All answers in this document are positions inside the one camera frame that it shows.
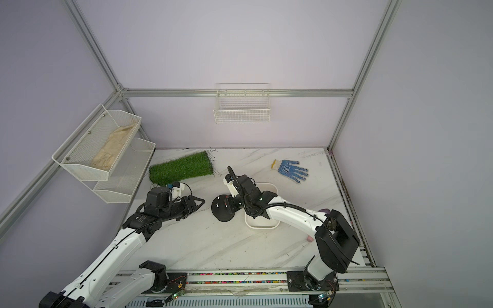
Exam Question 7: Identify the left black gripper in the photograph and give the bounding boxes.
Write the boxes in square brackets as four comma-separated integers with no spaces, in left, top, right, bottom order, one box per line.
[160,195,205,223]

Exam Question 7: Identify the black round screw base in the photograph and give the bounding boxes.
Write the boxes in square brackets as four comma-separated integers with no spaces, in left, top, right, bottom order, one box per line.
[211,195,240,222]

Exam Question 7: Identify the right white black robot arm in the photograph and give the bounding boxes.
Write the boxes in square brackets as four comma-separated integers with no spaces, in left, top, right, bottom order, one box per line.
[212,166,360,291]

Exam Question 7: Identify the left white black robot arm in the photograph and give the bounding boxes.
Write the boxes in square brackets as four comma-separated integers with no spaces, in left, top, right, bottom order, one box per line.
[39,187,205,307]

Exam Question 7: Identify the white plastic tray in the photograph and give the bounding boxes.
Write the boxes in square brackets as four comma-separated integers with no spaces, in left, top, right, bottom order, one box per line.
[244,181,281,230]

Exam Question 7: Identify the green artificial grass mat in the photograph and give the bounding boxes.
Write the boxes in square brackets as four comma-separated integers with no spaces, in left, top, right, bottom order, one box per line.
[149,151,214,186]

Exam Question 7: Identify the blue dotted work glove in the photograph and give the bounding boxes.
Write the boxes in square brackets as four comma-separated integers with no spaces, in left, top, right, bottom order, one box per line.
[271,160,309,184]

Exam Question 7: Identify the lower white mesh shelf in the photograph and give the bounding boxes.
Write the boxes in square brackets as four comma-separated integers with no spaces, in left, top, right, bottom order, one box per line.
[91,137,155,204]

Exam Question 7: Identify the white mesh shelf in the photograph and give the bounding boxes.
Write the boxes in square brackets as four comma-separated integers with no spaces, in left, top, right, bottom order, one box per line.
[91,137,155,204]
[52,105,141,182]

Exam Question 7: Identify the beige cloth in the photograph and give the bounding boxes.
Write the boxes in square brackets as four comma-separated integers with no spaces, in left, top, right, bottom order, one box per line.
[91,123,136,171]

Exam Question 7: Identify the upper white mesh shelf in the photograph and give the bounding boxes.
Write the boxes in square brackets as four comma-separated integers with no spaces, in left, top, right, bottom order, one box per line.
[52,105,141,182]

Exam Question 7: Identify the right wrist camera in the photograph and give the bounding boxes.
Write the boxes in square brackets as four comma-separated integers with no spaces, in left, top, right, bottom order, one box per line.
[223,178,238,198]

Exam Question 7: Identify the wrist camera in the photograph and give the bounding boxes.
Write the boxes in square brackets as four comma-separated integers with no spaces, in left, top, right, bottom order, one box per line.
[223,178,238,198]
[167,182,186,201]

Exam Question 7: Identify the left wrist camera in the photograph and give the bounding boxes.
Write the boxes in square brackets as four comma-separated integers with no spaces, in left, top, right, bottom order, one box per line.
[167,182,186,201]

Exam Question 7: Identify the pink purple handled tool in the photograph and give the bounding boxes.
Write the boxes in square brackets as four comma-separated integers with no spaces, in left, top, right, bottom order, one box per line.
[307,207,333,243]

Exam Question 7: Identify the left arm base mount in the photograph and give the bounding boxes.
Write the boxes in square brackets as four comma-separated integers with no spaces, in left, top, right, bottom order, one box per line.
[139,261,187,294]

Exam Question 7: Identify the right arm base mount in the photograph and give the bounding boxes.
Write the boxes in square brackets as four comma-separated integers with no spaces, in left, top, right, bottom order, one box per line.
[286,256,339,292]

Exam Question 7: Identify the white wire wall basket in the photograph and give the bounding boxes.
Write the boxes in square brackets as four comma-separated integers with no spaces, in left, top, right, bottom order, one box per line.
[213,83,271,124]

